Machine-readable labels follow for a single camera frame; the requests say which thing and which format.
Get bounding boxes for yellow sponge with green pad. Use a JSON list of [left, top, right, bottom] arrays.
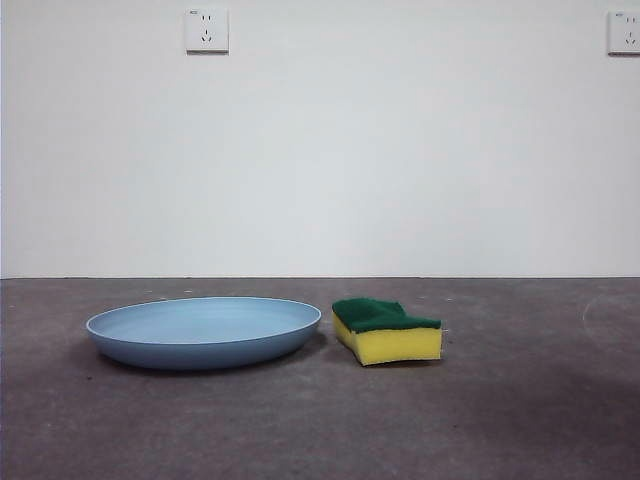
[[331, 297, 444, 367]]

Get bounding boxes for blue round plate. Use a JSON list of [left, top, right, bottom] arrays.
[[85, 296, 323, 371]]

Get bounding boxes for white wall socket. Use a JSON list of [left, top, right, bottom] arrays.
[[607, 10, 640, 56], [185, 7, 230, 55]]

